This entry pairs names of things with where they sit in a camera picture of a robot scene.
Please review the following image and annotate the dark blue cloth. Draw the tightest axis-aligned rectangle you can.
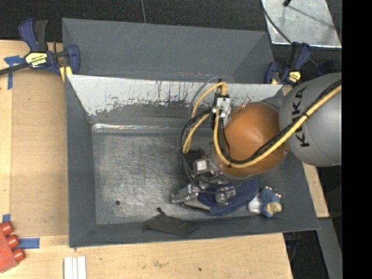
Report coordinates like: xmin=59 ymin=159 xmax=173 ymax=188
xmin=197 ymin=177 xmax=260 ymax=217

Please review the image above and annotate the pale wood flat board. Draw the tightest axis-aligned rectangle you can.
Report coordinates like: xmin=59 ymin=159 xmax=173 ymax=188
xmin=10 ymin=68 xmax=71 ymax=238

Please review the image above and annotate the grey metal bin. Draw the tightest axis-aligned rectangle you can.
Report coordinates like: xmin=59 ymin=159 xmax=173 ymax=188
xmin=61 ymin=17 xmax=321 ymax=248

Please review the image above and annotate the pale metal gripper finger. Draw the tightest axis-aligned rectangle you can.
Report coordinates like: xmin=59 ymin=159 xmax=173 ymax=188
xmin=170 ymin=184 xmax=202 ymax=205
xmin=214 ymin=186 xmax=237 ymax=206

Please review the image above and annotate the blue and tan toy animal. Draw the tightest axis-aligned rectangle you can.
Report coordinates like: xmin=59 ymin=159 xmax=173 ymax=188
xmin=246 ymin=185 xmax=283 ymax=219

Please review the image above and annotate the black cylinder on white bracket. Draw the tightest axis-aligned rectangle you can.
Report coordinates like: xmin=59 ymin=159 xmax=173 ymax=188
xmin=211 ymin=80 xmax=232 ymax=119

